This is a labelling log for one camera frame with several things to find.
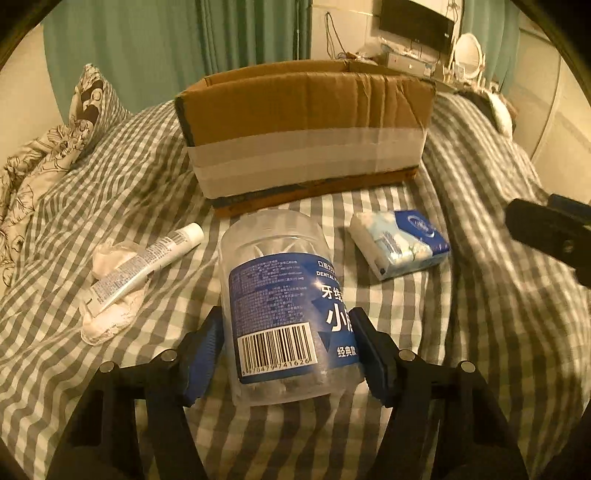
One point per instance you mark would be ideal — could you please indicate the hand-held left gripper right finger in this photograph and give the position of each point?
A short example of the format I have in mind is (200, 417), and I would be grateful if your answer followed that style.
(375, 364)

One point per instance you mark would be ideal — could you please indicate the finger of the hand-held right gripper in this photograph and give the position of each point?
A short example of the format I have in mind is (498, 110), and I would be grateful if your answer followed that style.
(545, 228)

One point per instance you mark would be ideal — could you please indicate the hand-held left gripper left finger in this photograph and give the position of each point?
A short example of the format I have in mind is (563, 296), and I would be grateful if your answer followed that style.
(203, 364)

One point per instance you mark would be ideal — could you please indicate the clear plastic jar blue label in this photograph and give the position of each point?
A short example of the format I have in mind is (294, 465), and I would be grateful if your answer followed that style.
(281, 304)

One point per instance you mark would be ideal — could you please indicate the cardboard box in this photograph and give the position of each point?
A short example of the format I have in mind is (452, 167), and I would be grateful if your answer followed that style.
(304, 134)

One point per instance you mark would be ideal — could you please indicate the grey checked bed sheet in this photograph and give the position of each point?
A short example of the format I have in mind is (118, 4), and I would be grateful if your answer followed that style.
(286, 286)

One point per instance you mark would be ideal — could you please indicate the crumpled white tissue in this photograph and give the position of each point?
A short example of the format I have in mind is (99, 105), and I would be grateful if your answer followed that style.
(111, 295)

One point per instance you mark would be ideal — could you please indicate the white tube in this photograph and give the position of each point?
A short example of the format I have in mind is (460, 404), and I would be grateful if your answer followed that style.
(145, 263)

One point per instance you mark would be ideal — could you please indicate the blue tissue packet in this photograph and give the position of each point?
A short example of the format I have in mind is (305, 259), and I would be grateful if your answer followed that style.
(397, 242)

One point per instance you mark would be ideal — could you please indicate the grey checked pillow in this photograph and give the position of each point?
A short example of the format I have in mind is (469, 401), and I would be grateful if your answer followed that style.
(494, 108)

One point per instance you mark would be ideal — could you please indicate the round white mirror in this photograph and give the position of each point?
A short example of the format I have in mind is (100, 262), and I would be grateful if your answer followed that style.
(468, 53)

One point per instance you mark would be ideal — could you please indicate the black monitor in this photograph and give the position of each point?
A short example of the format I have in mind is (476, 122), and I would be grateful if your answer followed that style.
(415, 23)

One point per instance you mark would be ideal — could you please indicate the floral patterned pillow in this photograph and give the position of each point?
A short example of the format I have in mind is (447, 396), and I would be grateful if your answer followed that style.
(46, 152)

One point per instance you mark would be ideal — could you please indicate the green curtain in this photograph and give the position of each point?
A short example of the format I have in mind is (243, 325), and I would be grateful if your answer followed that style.
(175, 50)

